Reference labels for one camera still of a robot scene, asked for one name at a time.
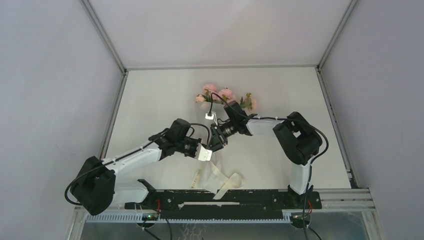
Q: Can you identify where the white slotted cable duct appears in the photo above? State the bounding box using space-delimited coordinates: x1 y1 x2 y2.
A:
85 212 292 224

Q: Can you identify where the white wrapping paper sheet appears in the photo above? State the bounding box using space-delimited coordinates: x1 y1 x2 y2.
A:
193 101 227 194

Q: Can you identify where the right circuit board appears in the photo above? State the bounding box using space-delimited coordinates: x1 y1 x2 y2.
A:
290 212 312 222

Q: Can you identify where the circuit board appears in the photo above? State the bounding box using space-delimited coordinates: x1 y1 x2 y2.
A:
290 212 312 222
141 213 160 222

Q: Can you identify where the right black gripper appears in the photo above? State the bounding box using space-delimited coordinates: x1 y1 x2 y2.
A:
208 118 238 153

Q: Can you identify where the pink flower two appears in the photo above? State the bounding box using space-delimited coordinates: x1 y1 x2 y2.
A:
202 83 218 96

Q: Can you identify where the cream ribbon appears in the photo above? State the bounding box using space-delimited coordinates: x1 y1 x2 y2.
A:
189 153 246 200

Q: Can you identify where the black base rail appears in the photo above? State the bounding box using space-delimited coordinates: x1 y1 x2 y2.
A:
124 189 323 221

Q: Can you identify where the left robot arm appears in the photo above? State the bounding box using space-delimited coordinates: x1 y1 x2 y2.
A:
64 118 212 216

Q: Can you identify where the pink flower one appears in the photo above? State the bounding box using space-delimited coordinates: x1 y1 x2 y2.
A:
218 88 236 103

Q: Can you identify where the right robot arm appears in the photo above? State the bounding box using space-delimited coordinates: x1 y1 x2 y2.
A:
207 101 329 208

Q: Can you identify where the left circuit board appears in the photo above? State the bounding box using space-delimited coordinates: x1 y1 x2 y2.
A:
141 213 160 222

